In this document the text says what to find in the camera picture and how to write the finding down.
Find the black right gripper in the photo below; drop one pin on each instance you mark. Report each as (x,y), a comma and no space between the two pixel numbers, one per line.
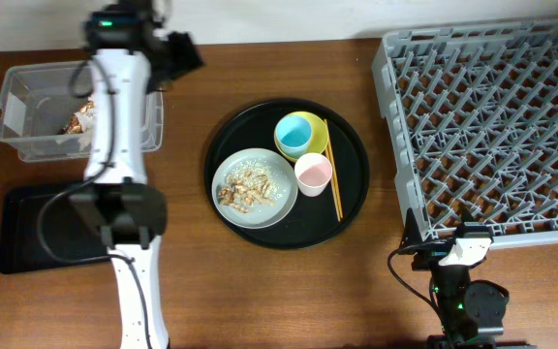
(434,247)

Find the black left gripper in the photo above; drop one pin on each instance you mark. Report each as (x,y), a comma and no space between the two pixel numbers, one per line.
(185,59)

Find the pink cup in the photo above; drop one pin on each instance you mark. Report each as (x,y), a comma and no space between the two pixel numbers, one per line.
(313,172)

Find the light blue cup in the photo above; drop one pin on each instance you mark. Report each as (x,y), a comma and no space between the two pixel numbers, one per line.
(294,134)

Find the yellow bowl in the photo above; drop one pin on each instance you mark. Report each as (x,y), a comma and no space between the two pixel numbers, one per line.
(318,142)

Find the wooden chopstick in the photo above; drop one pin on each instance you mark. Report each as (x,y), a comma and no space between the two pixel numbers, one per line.
(330,146)
(333,184)

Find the white napkin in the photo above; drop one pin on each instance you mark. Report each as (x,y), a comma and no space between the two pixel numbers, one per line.
(86,138)

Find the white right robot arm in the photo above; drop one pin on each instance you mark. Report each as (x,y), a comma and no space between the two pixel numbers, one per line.
(471,312)

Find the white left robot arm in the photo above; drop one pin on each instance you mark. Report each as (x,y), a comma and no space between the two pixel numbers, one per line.
(129,57)

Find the grey dishwasher rack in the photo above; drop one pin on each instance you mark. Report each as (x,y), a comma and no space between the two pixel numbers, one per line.
(472,113)

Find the clear plastic bin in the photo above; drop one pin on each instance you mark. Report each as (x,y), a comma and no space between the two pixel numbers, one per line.
(35,105)

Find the food scraps on plate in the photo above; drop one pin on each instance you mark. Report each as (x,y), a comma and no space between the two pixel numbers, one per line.
(248,184)

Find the grey plate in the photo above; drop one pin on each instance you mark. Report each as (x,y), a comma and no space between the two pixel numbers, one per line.
(259,217)

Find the round black tray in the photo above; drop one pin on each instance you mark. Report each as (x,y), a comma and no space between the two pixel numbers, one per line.
(312,220)

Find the black rectangular tray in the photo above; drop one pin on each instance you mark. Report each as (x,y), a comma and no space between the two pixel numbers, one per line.
(65,234)

